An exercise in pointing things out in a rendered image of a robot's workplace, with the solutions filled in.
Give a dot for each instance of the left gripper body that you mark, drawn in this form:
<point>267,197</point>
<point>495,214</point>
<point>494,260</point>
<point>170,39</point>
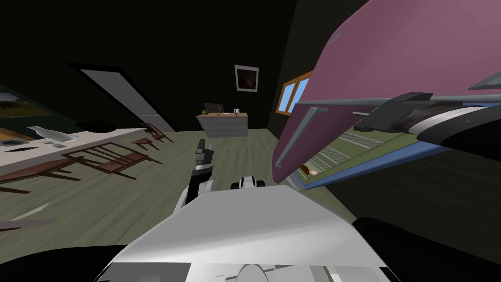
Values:
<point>204,159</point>

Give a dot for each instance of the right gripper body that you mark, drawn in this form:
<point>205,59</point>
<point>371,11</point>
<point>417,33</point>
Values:
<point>385,115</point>

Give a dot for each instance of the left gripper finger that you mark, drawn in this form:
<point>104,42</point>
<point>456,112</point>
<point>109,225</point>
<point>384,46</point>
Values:
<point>210,148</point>
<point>201,145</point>

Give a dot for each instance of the large mauve fridge door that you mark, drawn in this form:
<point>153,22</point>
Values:
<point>395,51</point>

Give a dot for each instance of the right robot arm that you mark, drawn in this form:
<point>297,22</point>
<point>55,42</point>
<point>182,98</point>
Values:
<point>464,131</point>

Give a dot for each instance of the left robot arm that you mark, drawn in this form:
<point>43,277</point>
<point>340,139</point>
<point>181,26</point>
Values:
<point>194,185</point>

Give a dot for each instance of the grey cabinet with wooden top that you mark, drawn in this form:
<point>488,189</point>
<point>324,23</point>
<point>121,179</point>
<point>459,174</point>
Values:
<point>223,124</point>

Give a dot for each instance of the blue fridge with green inside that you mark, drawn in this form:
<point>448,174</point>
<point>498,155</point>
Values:
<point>375,150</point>

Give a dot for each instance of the brown wooden chair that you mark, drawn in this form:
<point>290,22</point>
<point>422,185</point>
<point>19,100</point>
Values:
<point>145,143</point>
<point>156,132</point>
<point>117,158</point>

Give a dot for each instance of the small mauve fridge door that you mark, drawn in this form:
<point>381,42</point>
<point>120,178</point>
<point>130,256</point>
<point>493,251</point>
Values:
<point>332,133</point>

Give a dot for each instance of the white framed dark picture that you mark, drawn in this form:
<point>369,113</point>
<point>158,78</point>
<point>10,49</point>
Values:
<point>246,78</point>

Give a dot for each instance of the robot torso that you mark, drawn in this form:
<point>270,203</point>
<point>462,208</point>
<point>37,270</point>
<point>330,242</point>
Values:
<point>254,227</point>

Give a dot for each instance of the grey room door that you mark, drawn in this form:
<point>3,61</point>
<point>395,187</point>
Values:
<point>129,100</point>

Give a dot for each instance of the orange framed window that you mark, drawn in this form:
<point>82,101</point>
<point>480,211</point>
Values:
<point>291,96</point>

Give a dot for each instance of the pale dining table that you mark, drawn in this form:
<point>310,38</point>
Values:
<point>90,138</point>

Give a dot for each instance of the landscape painting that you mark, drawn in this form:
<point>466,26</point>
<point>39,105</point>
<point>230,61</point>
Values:
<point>19,107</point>

